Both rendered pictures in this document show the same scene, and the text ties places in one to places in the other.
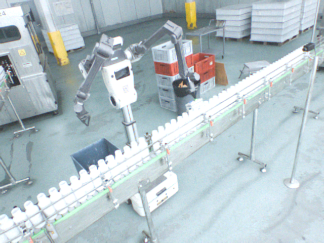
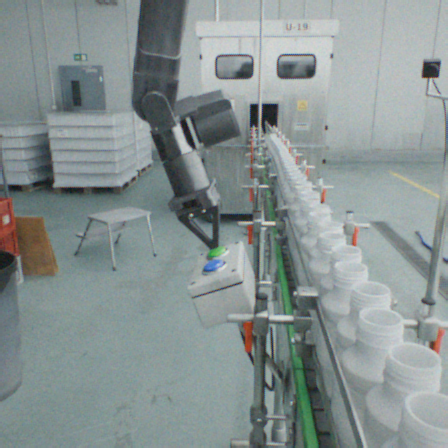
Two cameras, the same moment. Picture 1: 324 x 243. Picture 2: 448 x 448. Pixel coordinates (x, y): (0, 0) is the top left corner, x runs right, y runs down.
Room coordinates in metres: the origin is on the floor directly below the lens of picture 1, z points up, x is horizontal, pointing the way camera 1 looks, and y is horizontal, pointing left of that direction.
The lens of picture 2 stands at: (1.44, 0.19, 1.35)
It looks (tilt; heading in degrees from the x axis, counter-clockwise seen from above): 17 degrees down; 310
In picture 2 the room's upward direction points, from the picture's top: straight up
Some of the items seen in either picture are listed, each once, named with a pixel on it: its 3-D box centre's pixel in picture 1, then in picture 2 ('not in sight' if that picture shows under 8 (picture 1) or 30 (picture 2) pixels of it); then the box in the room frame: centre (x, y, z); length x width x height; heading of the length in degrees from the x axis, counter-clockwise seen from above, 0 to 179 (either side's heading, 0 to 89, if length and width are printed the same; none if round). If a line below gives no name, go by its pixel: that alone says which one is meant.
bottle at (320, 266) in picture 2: (206, 111); (328, 289); (1.70, -0.35, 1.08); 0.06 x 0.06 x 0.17
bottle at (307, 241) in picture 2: (215, 105); (316, 260); (1.78, -0.44, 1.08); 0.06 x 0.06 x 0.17
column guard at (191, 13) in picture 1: (191, 15); not in sight; (11.60, -1.89, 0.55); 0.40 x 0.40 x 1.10; 37
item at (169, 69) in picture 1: (174, 63); not in sight; (4.12, -0.32, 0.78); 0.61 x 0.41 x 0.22; 134
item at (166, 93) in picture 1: (176, 86); not in sight; (4.11, -0.31, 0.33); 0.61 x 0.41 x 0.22; 133
